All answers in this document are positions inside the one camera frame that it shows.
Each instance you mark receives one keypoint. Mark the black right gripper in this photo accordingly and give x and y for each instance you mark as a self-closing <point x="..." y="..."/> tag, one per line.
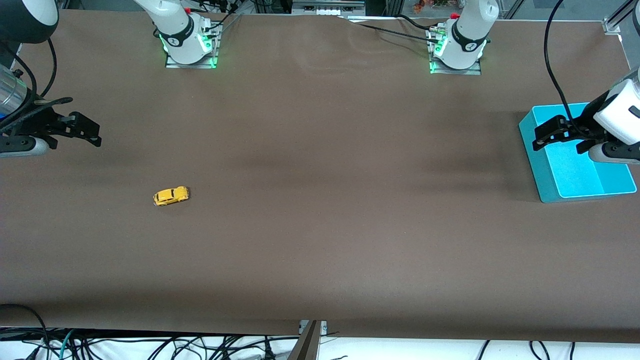
<point x="31" y="121"/>

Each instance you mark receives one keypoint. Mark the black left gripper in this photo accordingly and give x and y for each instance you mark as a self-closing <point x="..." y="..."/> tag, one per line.
<point x="587" y="123"/>

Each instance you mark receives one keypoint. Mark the yellow beetle toy car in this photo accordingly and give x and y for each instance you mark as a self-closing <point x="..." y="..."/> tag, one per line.
<point x="171" y="196"/>

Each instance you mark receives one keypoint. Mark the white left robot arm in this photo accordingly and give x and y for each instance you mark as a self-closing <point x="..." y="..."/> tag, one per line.
<point x="470" y="35"/>

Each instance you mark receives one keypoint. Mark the teal plastic storage bin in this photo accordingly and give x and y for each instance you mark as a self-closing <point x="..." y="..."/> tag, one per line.
<point x="575" y="180"/>

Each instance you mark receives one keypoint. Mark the brown table cover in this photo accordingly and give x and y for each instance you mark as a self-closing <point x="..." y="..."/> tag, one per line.
<point x="320" y="200"/>

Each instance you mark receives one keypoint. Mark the white power strip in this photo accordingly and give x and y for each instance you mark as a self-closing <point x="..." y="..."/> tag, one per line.
<point x="325" y="9"/>

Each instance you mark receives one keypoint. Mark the silver mounting plate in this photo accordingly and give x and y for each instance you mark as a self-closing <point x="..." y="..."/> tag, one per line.
<point x="324" y="327"/>

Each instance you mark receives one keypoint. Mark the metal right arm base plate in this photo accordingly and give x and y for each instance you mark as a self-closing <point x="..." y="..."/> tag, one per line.
<point x="172" y="63"/>

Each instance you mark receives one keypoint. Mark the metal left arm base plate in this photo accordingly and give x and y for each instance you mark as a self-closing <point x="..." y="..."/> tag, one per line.
<point x="475" y="70"/>

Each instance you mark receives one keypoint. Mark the aluminium frame profile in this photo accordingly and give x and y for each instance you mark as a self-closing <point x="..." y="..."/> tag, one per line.
<point x="612" y="25"/>

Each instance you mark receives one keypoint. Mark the dark metal camera post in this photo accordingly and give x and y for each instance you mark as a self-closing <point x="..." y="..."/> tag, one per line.
<point x="306" y="347"/>

